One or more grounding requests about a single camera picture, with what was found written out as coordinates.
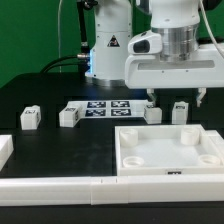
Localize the black cables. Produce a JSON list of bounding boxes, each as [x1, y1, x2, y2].
[[40, 54, 91, 74]]

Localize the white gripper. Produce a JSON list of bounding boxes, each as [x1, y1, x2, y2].
[[125, 30, 224, 107]]

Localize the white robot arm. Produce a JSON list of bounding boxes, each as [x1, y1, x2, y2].
[[86, 0, 224, 101]]

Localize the white square tabletop tray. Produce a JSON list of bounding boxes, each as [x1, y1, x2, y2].
[[115, 125, 224, 176]]

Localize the AprilTag marker sheet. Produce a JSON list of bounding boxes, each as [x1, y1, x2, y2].
[[67, 100, 147, 118]]

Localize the white thin cable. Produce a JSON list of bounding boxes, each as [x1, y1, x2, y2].
[[57, 0, 64, 74]]

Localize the white U-shaped obstacle fence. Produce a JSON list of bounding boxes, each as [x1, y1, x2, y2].
[[0, 129, 224, 206]]

